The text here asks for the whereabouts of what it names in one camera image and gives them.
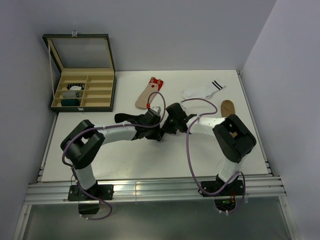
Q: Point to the grey rolled sock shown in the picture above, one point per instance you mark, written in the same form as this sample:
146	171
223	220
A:
72	94

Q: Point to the brown sock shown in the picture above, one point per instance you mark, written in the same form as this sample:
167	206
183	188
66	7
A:
227	108

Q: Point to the black white rolled sock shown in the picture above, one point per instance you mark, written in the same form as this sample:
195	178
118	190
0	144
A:
75	86

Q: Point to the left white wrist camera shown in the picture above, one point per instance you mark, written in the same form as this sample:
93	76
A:
154	109

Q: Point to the dark green rolled sock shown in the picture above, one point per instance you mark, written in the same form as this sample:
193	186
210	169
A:
70	102

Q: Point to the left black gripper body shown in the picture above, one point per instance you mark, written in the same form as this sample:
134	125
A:
153	132

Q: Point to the white striped sock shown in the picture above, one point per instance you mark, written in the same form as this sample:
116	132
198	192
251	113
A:
205	91

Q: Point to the beige reindeer sock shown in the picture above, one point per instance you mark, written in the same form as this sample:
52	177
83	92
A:
147	95

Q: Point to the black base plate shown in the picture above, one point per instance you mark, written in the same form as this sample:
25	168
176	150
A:
233	194
102	192

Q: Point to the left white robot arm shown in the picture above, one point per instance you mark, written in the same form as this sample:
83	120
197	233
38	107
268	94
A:
83	143

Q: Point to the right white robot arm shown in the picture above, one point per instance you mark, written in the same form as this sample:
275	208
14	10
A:
233	137

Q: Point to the black compartment storage box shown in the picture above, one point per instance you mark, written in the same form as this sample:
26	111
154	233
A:
87	59

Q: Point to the aluminium mounting rail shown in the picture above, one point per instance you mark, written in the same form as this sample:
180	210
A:
170	189

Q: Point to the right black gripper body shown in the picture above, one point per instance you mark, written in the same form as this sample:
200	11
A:
169	126

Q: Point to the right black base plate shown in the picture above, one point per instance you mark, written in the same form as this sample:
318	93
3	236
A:
233	194

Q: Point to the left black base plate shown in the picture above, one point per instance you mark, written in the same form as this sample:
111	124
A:
102	192

